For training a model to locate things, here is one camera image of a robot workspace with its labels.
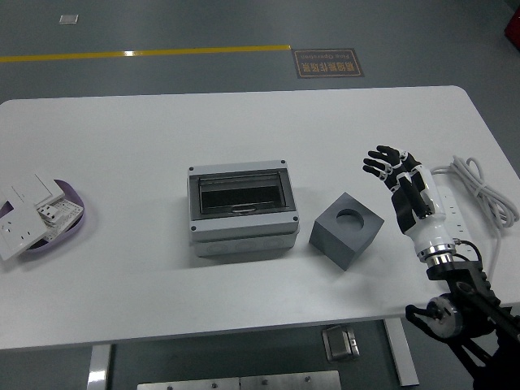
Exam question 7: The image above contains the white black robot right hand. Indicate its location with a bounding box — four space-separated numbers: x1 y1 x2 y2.
362 145 458 259

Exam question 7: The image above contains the grey junction box with lid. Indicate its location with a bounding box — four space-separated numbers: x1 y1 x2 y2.
186 159 301 258

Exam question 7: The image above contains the grey cube with round hole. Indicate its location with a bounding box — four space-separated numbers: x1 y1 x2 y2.
308 192 386 272

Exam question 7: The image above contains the silver metal floor box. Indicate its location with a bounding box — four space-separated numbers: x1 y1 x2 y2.
322 324 362 362

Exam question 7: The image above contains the white power strip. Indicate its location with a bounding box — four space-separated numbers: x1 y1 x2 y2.
431 184 489 282

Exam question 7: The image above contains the white table leg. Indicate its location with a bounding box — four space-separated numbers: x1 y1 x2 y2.
86 344 113 390
383 318 420 388

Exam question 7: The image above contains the brown floor sign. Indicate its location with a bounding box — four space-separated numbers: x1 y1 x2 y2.
292 48 366 80

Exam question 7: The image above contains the red object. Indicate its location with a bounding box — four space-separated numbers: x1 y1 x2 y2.
503 5 520 46

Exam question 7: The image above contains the yellow floor tape line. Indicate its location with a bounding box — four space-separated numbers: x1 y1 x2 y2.
0 43 293 64

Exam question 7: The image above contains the purple tray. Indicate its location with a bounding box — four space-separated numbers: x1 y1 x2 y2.
0 179 89 258

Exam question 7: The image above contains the small white socket module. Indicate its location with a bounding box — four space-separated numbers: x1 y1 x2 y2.
35 202 60 225

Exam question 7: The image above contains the white power cable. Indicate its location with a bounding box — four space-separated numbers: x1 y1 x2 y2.
429 155 520 294

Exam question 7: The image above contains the metal base plate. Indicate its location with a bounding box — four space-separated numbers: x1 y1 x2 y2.
136 370 343 390

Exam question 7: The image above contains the white wall switch panel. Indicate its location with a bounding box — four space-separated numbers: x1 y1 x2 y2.
0 168 68 212

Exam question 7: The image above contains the white wall socket panel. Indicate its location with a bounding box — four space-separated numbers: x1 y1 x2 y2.
0 201 48 262

